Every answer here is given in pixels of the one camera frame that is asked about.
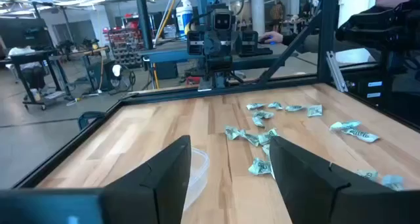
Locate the person's hand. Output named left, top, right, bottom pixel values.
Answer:
left=259, top=31, right=285, bottom=45

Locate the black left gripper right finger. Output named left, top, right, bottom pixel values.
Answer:
left=269, top=136, right=404, bottom=224

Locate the dark frame clamp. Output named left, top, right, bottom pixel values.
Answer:
left=77, top=111, right=106, bottom=131

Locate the black monitor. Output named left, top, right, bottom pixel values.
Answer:
left=0, top=18, right=53, bottom=51

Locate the black computer case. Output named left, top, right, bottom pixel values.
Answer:
left=341, top=69, right=394, bottom=106

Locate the dark steel column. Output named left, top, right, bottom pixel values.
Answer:
left=134, top=0, right=154, bottom=51

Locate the silver aluminium bracket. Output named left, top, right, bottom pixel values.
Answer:
left=325, top=51, right=348, bottom=93

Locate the white blue plastic jug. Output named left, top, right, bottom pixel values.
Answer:
left=176, top=0, right=194, bottom=33

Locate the person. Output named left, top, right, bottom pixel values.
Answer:
left=270, top=2, right=285, bottom=33
left=282, top=0, right=420, bottom=54

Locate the clear plastic container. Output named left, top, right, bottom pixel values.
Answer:
left=183, top=147, right=211, bottom=212

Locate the yellow pole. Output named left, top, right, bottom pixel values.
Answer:
left=152, top=0, right=181, bottom=89

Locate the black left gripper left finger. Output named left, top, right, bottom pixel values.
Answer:
left=102, top=135, right=192, bottom=224

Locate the black right camera cable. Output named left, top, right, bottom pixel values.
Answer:
left=188, top=0, right=245, bottom=26

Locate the black rolling cart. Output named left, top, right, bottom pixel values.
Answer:
left=9, top=46, right=72, bottom=112

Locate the dark teal desk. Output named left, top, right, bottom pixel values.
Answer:
left=139, top=43, right=296, bottom=70

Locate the black workbench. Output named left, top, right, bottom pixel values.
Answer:
left=70, top=46, right=112, bottom=93

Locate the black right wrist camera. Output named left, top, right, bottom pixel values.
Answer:
left=211, top=5, right=236, bottom=33

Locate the red parts bin rack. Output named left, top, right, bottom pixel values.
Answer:
left=103, top=20, right=145, bottom=69

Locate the white round column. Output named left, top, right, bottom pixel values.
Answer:
left=251, top=0, right=266, bottom=34

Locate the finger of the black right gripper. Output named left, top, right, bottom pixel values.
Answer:
left=241, top=30, right=260, bottom=56
left=186, top=30, right=206, bottom=56

